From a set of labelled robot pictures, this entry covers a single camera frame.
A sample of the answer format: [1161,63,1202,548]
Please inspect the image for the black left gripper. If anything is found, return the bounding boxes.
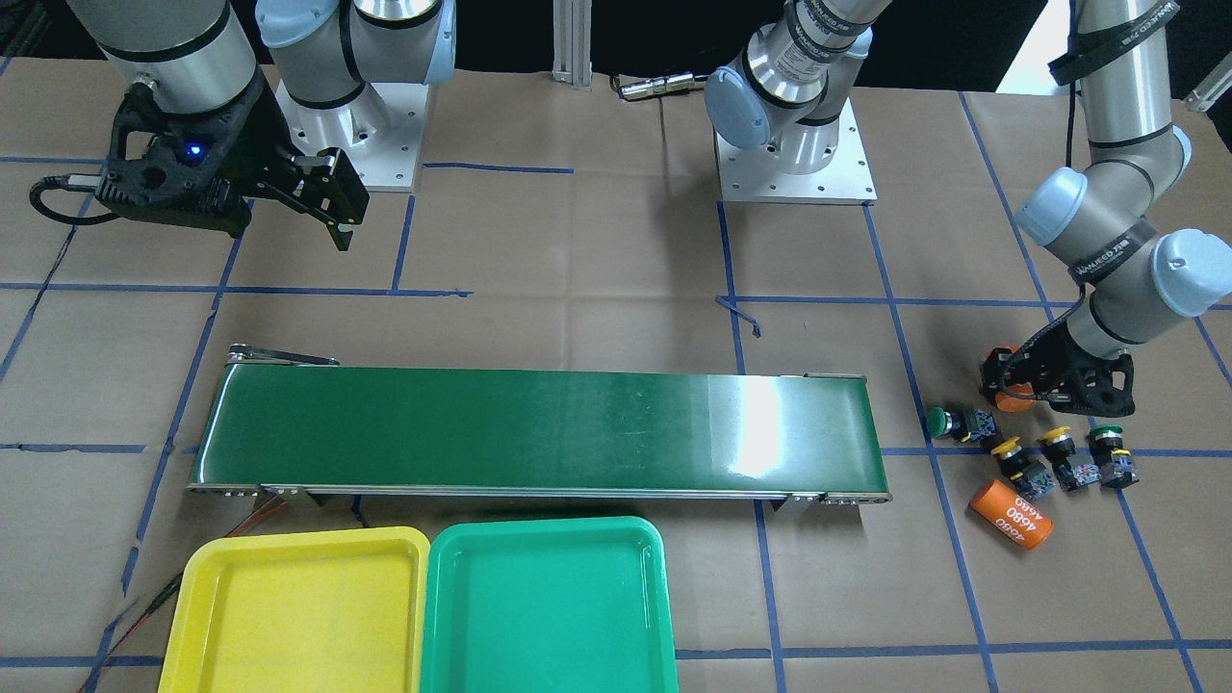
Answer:
[1004,321,1136,417]

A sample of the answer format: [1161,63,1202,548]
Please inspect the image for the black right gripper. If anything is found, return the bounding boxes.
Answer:
[95,75,370,252]

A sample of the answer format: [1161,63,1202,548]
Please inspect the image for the green push button switch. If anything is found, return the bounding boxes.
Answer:
[925,404,999,448]

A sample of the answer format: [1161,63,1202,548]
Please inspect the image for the yellow push button switch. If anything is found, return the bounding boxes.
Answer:
[989,437,1057,501]

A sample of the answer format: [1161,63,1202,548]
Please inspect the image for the orange cylinder with white print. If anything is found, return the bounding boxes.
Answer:
[982,344,1036,413]

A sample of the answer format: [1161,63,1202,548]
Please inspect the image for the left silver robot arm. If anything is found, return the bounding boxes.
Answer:
[703,1,1230,418]

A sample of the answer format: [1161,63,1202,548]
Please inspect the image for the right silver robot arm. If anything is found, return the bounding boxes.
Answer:
[30,1,457,252]

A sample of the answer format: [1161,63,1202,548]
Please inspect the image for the green conveyor belt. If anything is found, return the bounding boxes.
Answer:
[188,355,892,506]

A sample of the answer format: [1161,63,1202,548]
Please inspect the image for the loose blue tape strip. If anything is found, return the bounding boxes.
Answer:
[716,295,763,339]

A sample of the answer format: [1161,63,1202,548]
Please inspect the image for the yellow plastic tray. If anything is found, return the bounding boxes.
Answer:
[159,527,428,692]

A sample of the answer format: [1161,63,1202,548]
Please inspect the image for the green plastic tray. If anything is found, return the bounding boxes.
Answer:
[420,517,679,692]

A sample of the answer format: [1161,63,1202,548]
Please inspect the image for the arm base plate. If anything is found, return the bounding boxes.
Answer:
[274,83,432,194]
[715,101,878,205]

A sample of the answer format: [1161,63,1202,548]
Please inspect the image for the aluminium frame post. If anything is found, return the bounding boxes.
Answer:
[551,0,593,90]

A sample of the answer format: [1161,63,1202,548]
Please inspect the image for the red and black wires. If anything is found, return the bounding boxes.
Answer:
[83,496,290,693]

